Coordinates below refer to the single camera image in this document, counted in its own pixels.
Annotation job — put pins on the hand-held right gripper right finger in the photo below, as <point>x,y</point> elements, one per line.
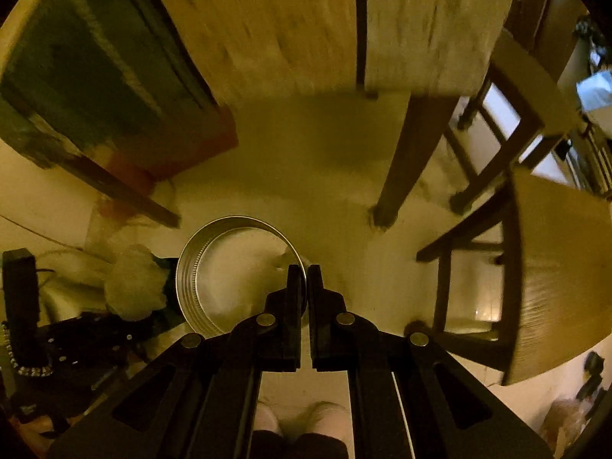
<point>315,306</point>

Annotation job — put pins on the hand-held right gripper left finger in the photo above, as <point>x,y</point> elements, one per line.
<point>294,306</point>

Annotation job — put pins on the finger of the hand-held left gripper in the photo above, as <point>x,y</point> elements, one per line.
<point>171,291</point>

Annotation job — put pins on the metal jar lid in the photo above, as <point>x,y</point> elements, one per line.
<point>184,287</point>

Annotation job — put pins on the white tissue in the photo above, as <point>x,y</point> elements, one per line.
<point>134,282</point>

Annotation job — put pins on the person's right white slipper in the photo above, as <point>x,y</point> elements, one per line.
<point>327,418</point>

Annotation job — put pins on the person's dark trousers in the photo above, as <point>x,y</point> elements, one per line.
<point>306,447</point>

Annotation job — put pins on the wooden table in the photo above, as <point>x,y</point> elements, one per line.
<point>411,153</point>

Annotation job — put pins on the dark wooden chair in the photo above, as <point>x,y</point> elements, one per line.
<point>564,258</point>

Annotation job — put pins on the patchwork tablecloth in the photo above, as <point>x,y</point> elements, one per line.
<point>287,24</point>

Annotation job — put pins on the wooden chair far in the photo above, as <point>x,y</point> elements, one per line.
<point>526,76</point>

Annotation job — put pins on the brown wooden door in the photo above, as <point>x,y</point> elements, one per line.
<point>550,19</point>

